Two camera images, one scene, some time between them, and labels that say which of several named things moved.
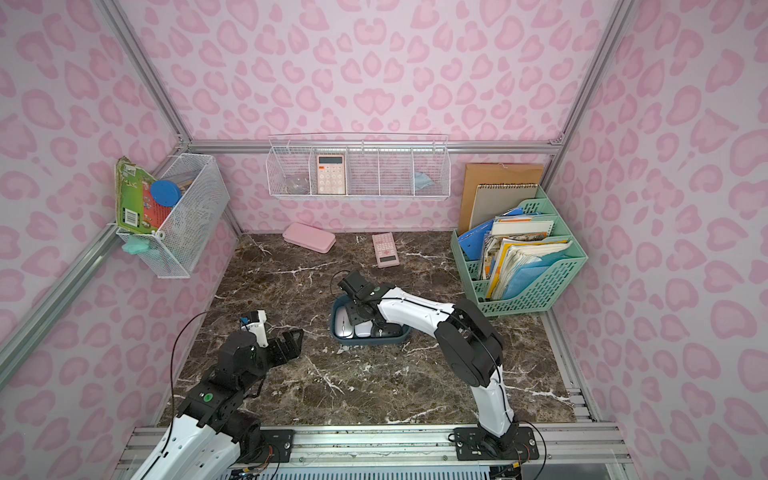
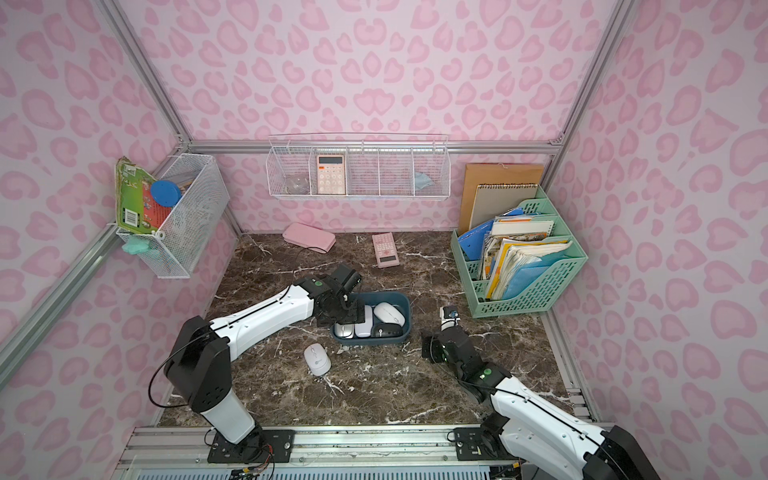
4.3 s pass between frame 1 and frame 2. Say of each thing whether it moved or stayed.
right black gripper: moved
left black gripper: moved
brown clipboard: stayed
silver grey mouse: stayed
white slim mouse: stayed
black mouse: stayed
